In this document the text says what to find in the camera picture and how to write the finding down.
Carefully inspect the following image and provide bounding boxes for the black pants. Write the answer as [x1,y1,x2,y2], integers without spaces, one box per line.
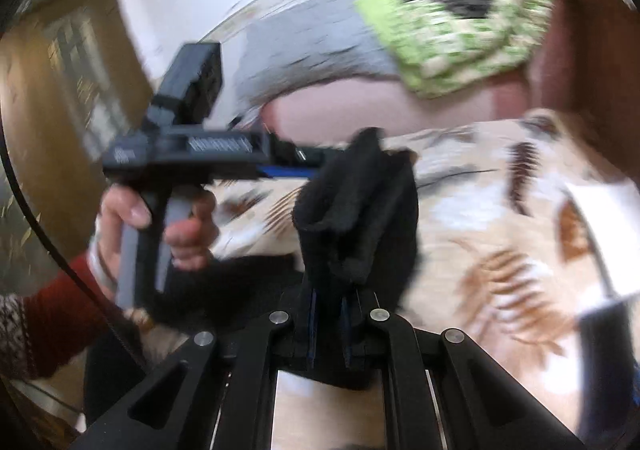
[151,128,419,390]

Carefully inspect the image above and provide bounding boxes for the red sweater left forearm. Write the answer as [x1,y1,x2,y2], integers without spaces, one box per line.
[1,271,110,380]

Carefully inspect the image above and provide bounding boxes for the wooden cabinet with glass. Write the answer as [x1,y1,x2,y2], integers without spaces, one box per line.
[0,0,156,291]

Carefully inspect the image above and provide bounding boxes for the pink bed sheet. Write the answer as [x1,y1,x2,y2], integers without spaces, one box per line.
[260,68,532,144]

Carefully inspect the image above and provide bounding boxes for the leaf-patterned beige fleece blanket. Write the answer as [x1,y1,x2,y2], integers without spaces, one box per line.
[124,108,640,450]

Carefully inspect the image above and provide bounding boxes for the grey quilted pillow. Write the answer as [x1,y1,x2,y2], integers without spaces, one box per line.
[234,0,398,106]

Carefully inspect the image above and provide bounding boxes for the green patterned folded blanket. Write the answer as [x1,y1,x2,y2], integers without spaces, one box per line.
[355,0,554,98]

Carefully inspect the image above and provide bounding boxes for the brown headboard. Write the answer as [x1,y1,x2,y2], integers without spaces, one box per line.
[540,0,639,179]

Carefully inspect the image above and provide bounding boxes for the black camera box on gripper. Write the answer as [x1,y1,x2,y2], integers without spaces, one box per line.
[145,42,224,128]

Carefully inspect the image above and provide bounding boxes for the black cable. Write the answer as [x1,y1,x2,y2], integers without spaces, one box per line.
[0,118,147,371]

